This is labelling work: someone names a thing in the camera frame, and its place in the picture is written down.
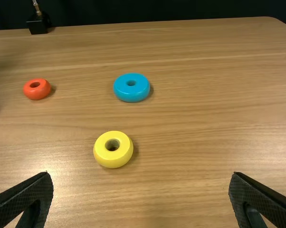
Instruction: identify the light blue ring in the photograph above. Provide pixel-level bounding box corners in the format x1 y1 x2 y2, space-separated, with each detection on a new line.
113 73 151 103

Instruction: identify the black clamp stand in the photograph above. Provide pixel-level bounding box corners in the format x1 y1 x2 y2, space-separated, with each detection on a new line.
26 0 52 35

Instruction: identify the yellow ring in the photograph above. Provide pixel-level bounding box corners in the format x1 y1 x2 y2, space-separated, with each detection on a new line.
93 130 134 169

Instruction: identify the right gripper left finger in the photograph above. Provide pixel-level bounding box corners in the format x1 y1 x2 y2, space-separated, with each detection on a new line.
0 172 54 228

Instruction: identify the orange ring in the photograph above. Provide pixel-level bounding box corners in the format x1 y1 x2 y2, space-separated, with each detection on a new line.
23 78 52 101

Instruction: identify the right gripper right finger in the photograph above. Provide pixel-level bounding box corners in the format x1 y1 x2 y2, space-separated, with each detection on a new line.
229 172 286 228

